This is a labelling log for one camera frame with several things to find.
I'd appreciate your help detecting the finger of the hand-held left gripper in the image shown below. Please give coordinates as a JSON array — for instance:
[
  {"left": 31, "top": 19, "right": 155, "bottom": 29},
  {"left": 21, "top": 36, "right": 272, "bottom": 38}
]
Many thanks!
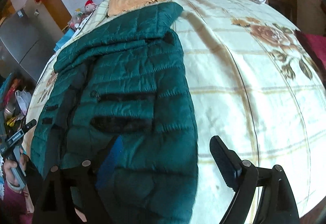
[{"left": 22, "top": 119, "right": 38, "bottom": 135}]

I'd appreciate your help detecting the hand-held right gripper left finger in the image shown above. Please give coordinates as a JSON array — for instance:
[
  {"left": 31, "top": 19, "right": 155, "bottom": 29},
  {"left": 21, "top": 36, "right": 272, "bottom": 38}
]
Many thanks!
[{"left": 32, "top": 135, "right": 124, "bottom": 224}]

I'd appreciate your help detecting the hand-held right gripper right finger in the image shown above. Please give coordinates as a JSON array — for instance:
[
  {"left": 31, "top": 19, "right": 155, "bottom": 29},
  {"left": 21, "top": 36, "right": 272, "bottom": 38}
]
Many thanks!
[{"left": 209, "top": 135, "right": 300, "bottom": 224}]

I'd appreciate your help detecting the green quilted jacket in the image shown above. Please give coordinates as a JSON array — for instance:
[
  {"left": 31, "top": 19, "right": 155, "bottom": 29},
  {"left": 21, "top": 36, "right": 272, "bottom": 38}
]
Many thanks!
[{"left": 30, "top": 2, "right": 199, "bottom": 224}]

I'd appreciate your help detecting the person's left forearm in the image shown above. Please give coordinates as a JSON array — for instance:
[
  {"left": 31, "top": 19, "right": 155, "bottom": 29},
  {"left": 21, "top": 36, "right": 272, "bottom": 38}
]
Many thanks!
[{"left": 0, "top": 183, "right": 34, "bottom": 224}]

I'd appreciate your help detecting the person's left hand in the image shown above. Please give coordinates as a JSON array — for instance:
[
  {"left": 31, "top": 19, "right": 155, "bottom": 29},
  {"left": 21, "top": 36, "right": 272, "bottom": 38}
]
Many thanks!
[{"left": 4, "top": 147, "right": 28, "bottom": 189}]

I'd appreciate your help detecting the white plastic bag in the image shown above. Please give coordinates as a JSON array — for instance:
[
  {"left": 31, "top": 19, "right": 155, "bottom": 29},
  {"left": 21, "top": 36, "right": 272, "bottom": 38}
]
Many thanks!
[{"left": 15, "top": 89, "right": 32, "bottom": 116}]

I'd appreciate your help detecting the grey refrigerator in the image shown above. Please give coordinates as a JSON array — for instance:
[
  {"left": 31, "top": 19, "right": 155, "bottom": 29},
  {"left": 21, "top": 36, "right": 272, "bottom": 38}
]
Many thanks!
[{"left": 0, "top": 6, "right": 58, "bottom": 82}]

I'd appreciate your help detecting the floral cream bedspread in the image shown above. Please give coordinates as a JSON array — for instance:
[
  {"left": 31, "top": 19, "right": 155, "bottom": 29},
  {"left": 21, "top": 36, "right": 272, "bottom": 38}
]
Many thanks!
[{"left": 25, "top": 0, "right": 326, "bottom": 224}]

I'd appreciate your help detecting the blue bag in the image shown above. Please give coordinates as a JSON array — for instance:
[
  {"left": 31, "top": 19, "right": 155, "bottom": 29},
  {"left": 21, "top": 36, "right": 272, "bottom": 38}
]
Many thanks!
[{"left": 53, "top": 29, "right": 76, "bottom": 52}]

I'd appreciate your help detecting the wooden wardrobe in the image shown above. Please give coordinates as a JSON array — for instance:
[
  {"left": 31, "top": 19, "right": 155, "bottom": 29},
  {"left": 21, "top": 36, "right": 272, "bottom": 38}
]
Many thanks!
[{"left": 44, "top": 0, "right": 72, "bottom": 34}]

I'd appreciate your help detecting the plush toy with red hat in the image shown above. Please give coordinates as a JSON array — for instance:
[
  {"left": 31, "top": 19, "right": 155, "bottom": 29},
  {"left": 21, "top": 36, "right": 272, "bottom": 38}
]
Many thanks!
[{"left": 85, "top": 0, "right": 97, "bottom": 13}]

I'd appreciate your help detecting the pink cloth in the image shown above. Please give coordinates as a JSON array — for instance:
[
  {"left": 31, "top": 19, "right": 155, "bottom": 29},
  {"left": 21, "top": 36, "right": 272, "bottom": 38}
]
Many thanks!
[{"left": 295, "top": 31, "right": 326, "bottom": 72}]

